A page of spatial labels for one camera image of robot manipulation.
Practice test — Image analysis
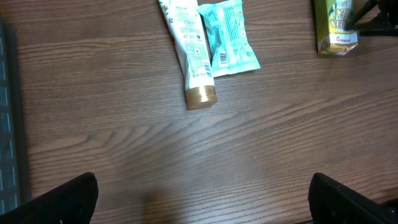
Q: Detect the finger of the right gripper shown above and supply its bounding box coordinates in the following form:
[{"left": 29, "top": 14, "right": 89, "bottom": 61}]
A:
[{"left": 345, "top": 0, "right": 397, "bottom": 37}]

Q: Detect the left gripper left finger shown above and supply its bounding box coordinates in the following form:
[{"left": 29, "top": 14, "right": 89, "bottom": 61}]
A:
[{"left": 1, "top": 172, "right": 99, "bottom": 224}]

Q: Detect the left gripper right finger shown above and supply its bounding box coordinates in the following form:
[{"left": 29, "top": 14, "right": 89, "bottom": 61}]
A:
[{"left": 308, "top": 172, "right": 397, "bottom": 224}]

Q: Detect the green yellow snack pack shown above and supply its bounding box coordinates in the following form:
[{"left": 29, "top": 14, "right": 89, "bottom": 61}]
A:
[{"left": 313, "top": 0, "right": 358, "bottom": 55}]

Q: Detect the teal snack packet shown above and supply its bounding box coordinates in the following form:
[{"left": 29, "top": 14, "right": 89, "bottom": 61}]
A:
[{"left": 197, "top": 0, "right": 261, "bottom": 77}]

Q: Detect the white cream tube gold cap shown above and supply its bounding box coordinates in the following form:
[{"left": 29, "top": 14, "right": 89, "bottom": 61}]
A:
[{"left": 159, "top": 0, "right": 218, "bottom": 110}]

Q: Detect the grey plastic basket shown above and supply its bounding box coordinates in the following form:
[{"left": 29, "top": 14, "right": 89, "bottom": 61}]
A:
[{"left": 1, "top": 21, "right": 31, "bottom": 215}]

